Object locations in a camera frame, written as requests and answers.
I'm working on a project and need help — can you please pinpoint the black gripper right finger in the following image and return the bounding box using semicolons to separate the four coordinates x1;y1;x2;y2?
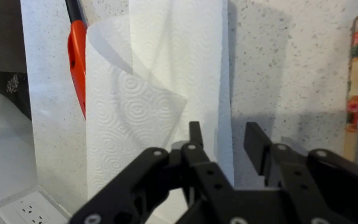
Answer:
244;122;358;224

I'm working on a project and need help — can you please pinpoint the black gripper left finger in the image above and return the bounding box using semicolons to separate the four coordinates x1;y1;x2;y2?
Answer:
68;121;239;224

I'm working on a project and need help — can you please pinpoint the white paper towel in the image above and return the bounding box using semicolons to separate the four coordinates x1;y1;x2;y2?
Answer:
86;0;234;196

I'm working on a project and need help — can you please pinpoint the patterned wooden chopstick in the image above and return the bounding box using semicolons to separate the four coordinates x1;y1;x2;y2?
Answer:
343;16;358;162

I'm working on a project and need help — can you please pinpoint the white wall power outlet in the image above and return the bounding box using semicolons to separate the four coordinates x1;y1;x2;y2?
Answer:
0;192;67;224

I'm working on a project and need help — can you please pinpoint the orange black handled tool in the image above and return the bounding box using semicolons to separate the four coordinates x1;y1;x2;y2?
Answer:
65;0;87;114

